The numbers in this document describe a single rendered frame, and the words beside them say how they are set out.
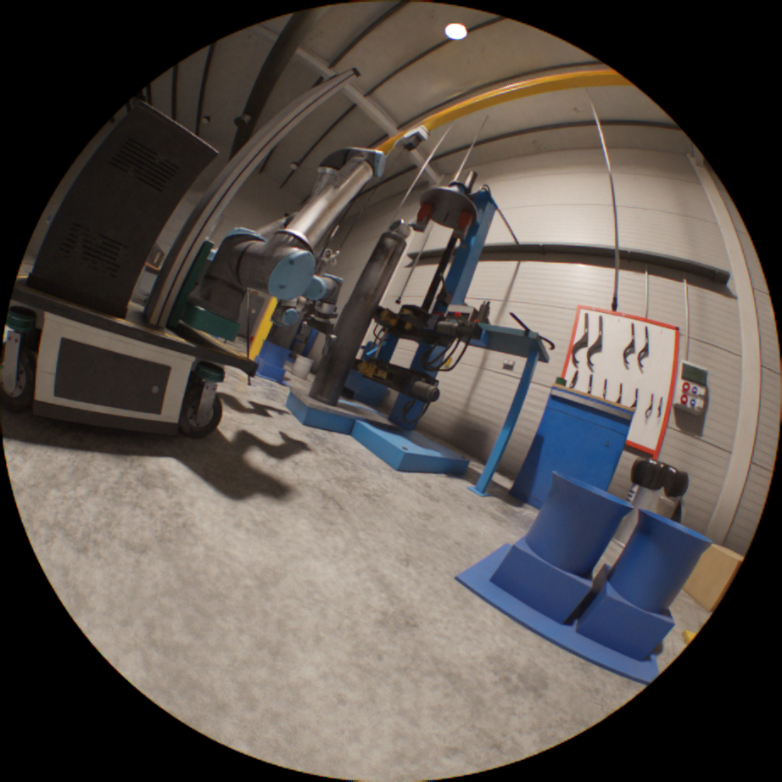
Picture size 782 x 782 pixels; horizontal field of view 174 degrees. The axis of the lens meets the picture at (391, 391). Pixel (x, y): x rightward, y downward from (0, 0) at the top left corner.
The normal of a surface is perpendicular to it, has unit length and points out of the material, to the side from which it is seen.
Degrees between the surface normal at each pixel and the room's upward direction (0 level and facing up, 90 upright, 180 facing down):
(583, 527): 90
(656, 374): 90
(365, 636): 0
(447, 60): 173
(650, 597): 90
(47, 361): 90
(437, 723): 0
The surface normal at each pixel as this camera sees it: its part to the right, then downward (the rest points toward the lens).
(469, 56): -0.46, 0.89
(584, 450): -0.68, -0.27
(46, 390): 0.83, 0.35
